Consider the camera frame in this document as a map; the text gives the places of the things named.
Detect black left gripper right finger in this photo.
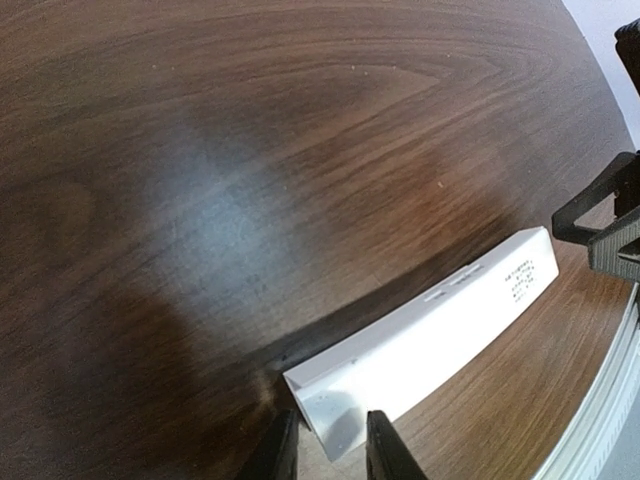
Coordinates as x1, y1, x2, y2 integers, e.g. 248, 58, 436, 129
366, 410, 425, 480

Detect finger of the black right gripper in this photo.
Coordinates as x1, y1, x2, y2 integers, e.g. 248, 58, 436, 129
551, 152, 639, 245
588, 207, 639, 282

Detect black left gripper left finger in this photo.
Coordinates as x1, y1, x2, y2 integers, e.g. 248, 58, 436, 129
237, 410, 299, 480

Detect white remote control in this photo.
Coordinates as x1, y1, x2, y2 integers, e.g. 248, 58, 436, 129
283, 226, 559, 462

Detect aluminium front rail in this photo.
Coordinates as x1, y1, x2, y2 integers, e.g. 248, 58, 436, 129
534, 285, 639, 479

